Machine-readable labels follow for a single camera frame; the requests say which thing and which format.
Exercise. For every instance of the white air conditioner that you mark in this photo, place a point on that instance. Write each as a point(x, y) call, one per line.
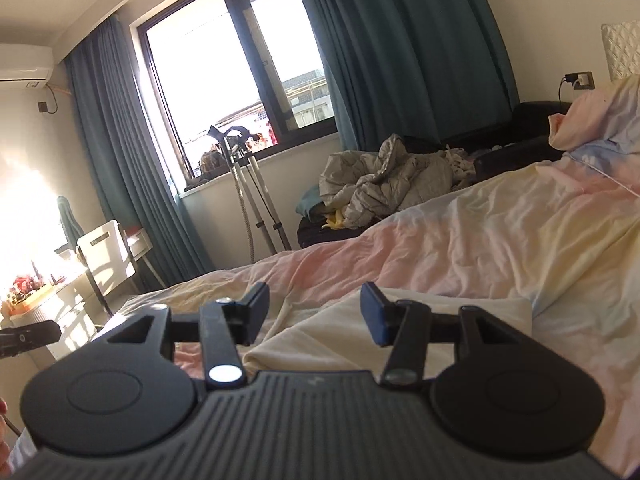
point(22, 62)

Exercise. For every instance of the red desk ornaments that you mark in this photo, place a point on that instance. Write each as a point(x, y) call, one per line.
point(25, 285)

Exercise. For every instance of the white side table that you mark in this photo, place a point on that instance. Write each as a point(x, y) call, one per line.
point(139, 247)

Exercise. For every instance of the white ribbed container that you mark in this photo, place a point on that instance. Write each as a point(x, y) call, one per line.
point(30, 317)

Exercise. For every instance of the white chair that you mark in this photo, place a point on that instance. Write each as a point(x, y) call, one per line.
point(105, 255)

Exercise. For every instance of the cream white clothes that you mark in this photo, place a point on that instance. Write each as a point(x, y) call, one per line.
point(320, 331)

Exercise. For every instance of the black sofa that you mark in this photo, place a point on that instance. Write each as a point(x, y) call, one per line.
point(530, 120)

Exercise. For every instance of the pink pillow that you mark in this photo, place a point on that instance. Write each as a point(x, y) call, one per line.
point(595, 115)

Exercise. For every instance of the pastel tie-dye bed sheet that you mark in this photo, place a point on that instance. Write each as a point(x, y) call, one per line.
point(475, 240)

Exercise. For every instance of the grey quilted jacket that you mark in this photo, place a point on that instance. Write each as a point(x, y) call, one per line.
point(390, 185)

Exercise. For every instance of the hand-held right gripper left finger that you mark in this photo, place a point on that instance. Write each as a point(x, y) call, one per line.
point(255, 311)

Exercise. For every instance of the black wall plug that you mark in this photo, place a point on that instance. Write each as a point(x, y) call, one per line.
point(43, 107)

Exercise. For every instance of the dark teal hanging cloth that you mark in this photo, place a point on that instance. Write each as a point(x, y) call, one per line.
point(70, 217)

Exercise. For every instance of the yellow cloth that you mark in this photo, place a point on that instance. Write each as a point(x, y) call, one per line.
point(334, 221)

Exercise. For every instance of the garment steamer stand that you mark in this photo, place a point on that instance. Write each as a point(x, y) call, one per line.
point(245, 185)

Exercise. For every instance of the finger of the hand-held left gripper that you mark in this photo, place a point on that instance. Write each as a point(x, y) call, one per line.
point(37, 334)

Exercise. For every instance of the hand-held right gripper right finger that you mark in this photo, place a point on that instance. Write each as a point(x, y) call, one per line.
point(375, 316)

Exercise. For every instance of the wall socket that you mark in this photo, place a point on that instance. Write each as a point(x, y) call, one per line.
point(585, 80)

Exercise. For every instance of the dark framed window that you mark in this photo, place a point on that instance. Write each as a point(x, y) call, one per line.
point(200, 70)

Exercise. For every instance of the white quilted mattress pad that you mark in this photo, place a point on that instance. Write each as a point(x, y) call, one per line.
point(622, 50)

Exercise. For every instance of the white desk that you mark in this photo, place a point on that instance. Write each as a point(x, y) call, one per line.
point(65, 300)

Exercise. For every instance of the brown bundle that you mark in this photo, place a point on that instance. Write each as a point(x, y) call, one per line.
point(210, 164)

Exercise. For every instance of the teal curtain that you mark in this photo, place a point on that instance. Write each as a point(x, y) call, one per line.
point(400, 50)
point(115, 160)

